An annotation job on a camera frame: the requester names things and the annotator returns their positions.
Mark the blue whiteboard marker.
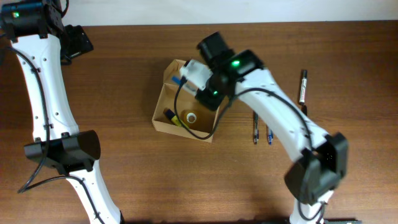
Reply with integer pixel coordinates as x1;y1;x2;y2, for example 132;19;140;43
172;76;197;96

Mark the yellow tape roll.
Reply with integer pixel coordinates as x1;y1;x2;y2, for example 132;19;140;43
180;110;203;129

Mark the brown cardboard box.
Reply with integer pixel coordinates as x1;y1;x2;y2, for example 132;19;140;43
152;59;219;139

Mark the black ballpoint pen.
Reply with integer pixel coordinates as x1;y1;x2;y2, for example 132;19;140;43
253;113;259;144

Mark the yellow highlighter blue cap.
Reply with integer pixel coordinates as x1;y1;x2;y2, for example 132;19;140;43
164;108;187;127

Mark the black whiteboard marker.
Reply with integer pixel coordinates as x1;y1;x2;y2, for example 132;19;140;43
298;70;308;105

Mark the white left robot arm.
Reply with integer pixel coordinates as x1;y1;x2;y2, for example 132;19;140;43
1;1;124;223

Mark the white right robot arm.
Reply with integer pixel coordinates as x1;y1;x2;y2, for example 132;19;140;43
196;32;348;223

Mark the blue ballpoint pen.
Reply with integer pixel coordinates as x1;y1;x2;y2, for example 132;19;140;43
266;125;274;145

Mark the black permanent marker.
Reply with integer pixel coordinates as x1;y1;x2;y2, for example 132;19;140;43
302;105;308;116

